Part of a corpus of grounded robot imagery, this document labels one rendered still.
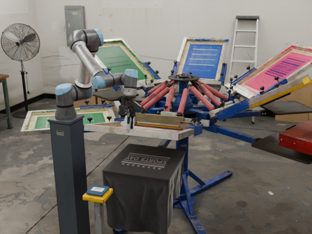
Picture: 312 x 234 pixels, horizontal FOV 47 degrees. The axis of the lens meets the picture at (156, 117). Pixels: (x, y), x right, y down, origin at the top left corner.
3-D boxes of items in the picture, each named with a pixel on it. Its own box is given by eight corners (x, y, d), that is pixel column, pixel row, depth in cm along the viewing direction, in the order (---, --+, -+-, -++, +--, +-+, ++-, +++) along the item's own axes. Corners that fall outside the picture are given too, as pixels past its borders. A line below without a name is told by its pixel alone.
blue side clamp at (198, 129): (195, 136, 247) (196, 126, 247) (187, 135, 249) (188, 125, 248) (202, 133, 276) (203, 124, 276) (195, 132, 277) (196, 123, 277)
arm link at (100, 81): (62, 26, 222) (100, 80, 201) (78, 25, 228) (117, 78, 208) (59, 41, 229) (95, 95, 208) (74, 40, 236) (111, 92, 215)
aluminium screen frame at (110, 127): (178, 140, 201) (178, 133, 201) (83, 130, 217) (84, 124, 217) (200, 131, 277) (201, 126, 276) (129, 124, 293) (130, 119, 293)
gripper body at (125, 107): (122, 115, 216) (124, 95, 216) (136, 116, 214) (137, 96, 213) (117, 115, 209) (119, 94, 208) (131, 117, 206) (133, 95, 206)
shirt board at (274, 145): (332, 157, 270) (334, 146, 268) (307, 173, 244) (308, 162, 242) (196, 117, 363) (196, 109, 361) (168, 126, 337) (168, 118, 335)
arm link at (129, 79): (132, 70, 216) (141, 70, 209) (131, 88, 216) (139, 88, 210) (121, 68, 211) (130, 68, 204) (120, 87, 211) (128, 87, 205)
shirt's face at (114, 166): (167, 180, 218) (167, 179, 218) (102, 171, 231) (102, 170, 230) (185, 150, 262) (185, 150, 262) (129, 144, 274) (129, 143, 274)
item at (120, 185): (168, 240, 230) (168, 180, 217) (103, 228, 243) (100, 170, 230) (169, 237, 233) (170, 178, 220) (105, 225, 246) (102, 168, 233)
